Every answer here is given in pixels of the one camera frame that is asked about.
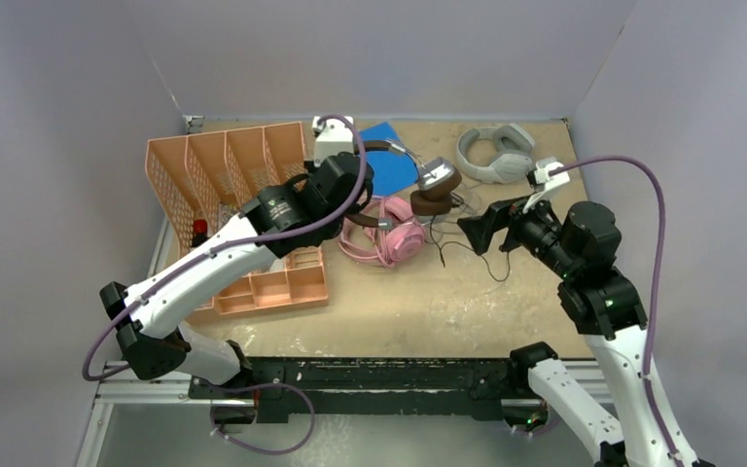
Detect brown on-ear headphones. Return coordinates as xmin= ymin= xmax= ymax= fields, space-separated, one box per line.
xmin=344 ymin=140 xmax=514 ymax=283

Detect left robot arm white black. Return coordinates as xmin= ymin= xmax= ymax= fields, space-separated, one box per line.
xmin=99 ymin=152 xmax=373 ymax=398

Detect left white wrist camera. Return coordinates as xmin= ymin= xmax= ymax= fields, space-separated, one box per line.
xmin=311 ymin=116 xmax=354 ymax=167

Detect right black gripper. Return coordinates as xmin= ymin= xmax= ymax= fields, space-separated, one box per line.
xmin=459 ymin=184 xmax=581 ymax=276

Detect peach plastic desk organizer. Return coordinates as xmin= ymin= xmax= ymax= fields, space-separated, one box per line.
xmin=145 ymin=123 xmax=329 ymax=324

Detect black base frame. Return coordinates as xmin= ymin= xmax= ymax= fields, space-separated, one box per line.
xmin=92 ymin=356 xmax=626 ymax=427

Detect pink wired headphones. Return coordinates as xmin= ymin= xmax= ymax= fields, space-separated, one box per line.
xmin=338 ymin=196 xmax=426 ymax=268

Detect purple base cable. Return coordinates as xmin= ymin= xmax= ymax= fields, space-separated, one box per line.
xmin=209 ymin=381 xmax=318 ymax=457

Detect grey over-ear headphones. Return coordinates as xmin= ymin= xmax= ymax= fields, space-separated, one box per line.
xmin=411 ymin=123 xmax=537 ymax=224

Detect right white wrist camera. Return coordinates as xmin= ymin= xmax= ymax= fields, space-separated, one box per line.
xmin=522 ymin=157 xmax=571 ymax=213

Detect red black stamp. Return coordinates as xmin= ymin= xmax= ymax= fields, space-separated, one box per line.
xmin=191 ymin=219 xmax=208 ymax=248

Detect blue notebook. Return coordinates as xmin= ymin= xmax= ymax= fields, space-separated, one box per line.
xmin=361 ymin=123 xmax=417 ymax=197

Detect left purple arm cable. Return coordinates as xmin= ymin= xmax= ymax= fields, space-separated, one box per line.
xmin=81 ymin=114 xmax=369 ymax=382

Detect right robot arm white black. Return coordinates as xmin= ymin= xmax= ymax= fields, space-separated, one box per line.
xmin=457 ymin=198 xmax=708 ymax=466

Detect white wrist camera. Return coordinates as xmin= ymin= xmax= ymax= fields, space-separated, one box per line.
xmin=522 ymin=157 xmax=571 ymax=213
xmin=311 ymin=116 xmax=354 ymax=167

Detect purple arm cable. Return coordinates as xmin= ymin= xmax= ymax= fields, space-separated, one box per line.
xmin=556 ymin=154 xmax=684 ymax=462
xmin=81 ymin=114 xmax=369 ymax=382

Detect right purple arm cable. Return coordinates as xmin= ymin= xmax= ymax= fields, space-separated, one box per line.
xmin=556 ymin=154 xmax=684 ymax=462

